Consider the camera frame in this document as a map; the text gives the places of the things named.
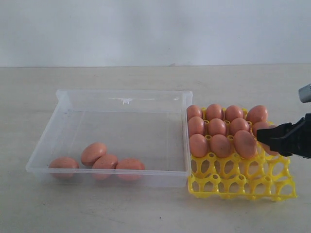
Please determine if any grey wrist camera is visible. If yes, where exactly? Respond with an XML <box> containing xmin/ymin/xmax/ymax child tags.
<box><xmin>298</xmin><ymin>83</ymin><xmax>311</xmax><ymax>103</ymax></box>

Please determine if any brown egg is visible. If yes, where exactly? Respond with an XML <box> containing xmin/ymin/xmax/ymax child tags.
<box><xmin>188</xmin><ymin>116</ymin><xmax>205</xmax><ymax>136</ymax></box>
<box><xmin>116</xmin><ymin>158</ymin><xmax>145</xmax><ymax>182</ymax></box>
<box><xmin>233</xmin><ymin>130</ymin><xmax>257</xmax><ymax>159</ymax></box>
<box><xmin>225</xmin><ymin>105</ymin><xmax>244</xmax><ymax>122</ymax></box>
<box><xmin>210</xmin><ymin>134</ymin><xmax>231</xmax><ymax>158</ymax></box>
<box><xmin>187</xmin><ymin>104</ymin><xmax>202</xmax><ymax>121</ymax></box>
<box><xmin>189</xmin><ymin>134</ymin><xmax>208</xmax><ymax>158</ymax></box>
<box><xmin>260</xmin><ymin>124</ymin><xmax>279</xmax><ymax>156</ymax></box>
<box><xmin>229</xmin><ymin>117</ymin><xmax>249</xmax><ymax>135</ymax></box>
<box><xmin>252</xmin><ymin>121</ymin><xmax>276</xmax><ymax>137</ymax></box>
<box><xmin>207</xmin><ymin>118</ymin><xmax>227</xmax><ymax>136</ymax></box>
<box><xmin>92</xmin><ymin>154</ymin><xmax>118</xmax><ymax>180</ymax></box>
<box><xmin>81</xmin><ymin>142</ymin><xmax>107</xmax><ymax>166</ymax></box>
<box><xmin>49</xmin><ymin>157</ymin><xmax>79</xmax><ymax>179</ymax></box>
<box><xmin>205</xmin><ymin>103</ymin><xmax>224</xmax><ymax>121</ymax></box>
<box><xmin>246</xmin><ymin>105</ymin><xmax>269</xmax><ymax>124</ymax></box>

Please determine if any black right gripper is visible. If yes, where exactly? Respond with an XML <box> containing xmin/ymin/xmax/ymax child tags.
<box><xmin>257</xmin><ymin>113</ymin><xmax>311</xmax><ymax>158</ymax></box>

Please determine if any clear plastic bin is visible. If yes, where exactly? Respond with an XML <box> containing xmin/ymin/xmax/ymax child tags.
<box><xmin>26</xmin><ymin>89</ymin><xmax>193</xmax><ymax>187</ymax></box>

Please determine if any yellow plastic egg tray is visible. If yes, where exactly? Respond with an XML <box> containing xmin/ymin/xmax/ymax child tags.
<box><xmin>187</xmin><ymin>106</ymin><xmax>298</xmax><ymax>201</ymax></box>

